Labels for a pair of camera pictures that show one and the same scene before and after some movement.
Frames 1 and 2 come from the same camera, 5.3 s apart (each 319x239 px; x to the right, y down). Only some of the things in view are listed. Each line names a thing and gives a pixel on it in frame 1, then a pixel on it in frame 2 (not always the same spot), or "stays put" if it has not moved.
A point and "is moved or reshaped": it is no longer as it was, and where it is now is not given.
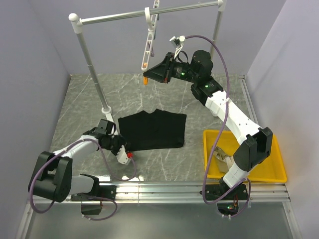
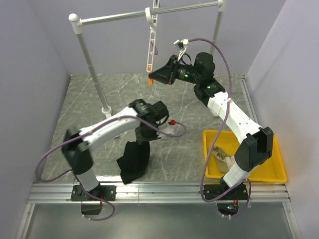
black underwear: (159, 129) to (134, 161)
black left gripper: (122, 142) to (140, 139)
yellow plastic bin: (271, 170) stays put
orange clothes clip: (145, 80) to (150, 82)
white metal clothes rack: (77, 22) stays put
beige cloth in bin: (225, 161) stays put
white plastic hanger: (151, 21) is moved or reshaped
